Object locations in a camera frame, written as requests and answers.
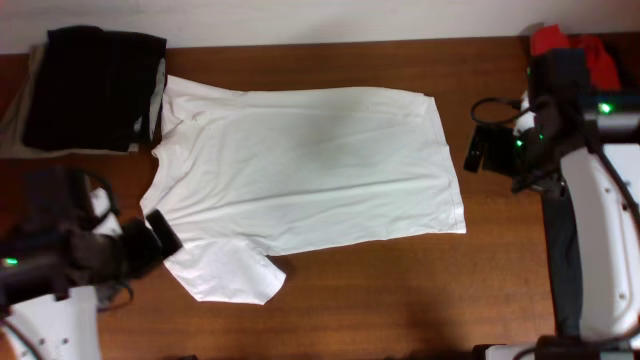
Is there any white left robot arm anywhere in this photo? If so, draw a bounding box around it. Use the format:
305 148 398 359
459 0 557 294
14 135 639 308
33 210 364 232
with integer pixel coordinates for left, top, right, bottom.
1 167 182 359

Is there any red t-shirt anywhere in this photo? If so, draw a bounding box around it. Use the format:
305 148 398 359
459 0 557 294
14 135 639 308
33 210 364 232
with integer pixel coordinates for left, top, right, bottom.
530 25 621 91

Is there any white t-shirt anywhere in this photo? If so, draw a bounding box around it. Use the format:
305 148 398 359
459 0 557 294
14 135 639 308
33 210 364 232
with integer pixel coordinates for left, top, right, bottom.
140 76 466 305

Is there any beige folded garment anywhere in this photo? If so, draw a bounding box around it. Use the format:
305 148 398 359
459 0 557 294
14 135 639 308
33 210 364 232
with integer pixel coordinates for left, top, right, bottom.
1 45 138 159

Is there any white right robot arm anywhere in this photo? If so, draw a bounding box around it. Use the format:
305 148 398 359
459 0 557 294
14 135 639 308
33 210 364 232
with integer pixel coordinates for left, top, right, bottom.
464 48 639 359

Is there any folded black garment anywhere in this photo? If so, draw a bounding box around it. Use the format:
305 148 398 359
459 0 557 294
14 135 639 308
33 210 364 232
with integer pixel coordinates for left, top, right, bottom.
22 26 167 152

